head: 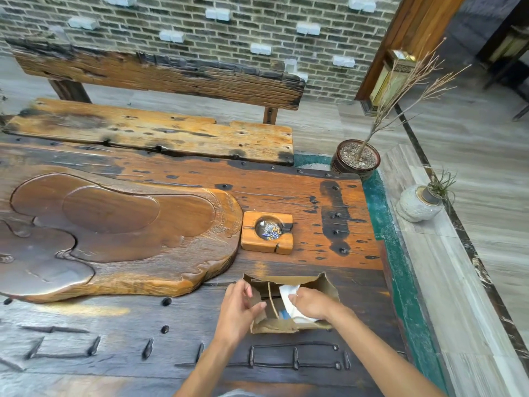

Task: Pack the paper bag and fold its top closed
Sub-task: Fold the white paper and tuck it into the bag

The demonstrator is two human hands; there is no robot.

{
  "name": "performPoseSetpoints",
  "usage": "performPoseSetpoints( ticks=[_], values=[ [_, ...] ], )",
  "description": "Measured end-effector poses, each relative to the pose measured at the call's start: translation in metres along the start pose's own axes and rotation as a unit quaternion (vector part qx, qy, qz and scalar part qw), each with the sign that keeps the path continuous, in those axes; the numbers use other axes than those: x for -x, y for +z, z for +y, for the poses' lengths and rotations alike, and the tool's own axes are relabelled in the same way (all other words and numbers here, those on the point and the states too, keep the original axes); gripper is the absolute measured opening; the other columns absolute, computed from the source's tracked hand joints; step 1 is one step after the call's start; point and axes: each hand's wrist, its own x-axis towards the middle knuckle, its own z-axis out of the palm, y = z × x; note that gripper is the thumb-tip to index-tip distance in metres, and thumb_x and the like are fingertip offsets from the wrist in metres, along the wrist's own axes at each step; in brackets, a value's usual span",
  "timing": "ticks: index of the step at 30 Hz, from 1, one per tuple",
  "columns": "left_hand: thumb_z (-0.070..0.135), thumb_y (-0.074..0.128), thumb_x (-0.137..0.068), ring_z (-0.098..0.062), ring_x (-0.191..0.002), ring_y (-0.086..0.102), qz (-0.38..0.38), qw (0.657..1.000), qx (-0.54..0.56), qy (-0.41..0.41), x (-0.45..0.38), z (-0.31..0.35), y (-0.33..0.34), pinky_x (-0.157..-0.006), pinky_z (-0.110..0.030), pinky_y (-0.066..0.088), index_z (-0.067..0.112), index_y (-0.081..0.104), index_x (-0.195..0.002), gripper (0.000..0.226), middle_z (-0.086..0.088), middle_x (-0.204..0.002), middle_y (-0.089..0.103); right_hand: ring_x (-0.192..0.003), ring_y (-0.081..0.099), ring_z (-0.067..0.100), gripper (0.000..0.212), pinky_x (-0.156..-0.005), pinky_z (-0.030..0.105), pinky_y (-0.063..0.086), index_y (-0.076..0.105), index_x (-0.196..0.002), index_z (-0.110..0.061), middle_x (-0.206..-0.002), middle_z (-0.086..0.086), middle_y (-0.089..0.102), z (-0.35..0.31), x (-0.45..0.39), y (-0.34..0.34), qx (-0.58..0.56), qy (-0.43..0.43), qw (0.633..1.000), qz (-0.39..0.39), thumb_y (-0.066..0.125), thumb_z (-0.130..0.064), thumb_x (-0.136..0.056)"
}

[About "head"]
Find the person's left forearm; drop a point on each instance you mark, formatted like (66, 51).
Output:
(204, 370)

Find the white ceramic vase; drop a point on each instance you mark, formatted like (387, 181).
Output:
(413, 206)

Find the rustic wooden bench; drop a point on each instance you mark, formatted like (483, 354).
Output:
(157, 132)

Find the cigarette butts pile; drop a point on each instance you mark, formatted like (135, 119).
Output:
(268, 229)

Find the small green air plant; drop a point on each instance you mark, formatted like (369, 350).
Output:
(443, 186)

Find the brown wooden pillar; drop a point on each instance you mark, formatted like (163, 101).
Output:
(417, 24)

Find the person's right forearm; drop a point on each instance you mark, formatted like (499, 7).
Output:
(384, 355)

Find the carved wooden tea tray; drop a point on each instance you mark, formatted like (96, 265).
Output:
(124, 227)

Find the person's left thumb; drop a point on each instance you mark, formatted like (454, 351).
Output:
(256, 311)

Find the white paper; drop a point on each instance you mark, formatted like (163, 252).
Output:
(288, 292)

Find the person's left hand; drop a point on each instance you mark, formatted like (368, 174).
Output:
(233, 318)

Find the brown paper bag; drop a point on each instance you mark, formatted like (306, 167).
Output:
(270, 324)

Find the wooden floor lantern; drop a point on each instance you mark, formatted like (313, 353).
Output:
(390, 80)

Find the dark brown plant pot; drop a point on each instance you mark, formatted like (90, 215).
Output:
(345, 167)

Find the person's right hand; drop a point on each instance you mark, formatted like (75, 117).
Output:
(317, 303)

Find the square wooden ashtray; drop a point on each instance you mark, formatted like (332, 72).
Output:
(248, 239)

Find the dry bare twig plant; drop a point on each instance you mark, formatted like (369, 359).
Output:
(390, 99)

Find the dark framed floor lantern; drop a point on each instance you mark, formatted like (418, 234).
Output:
(510, 43)

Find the person's right fingers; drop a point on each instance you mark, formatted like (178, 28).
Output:
(296, 299)

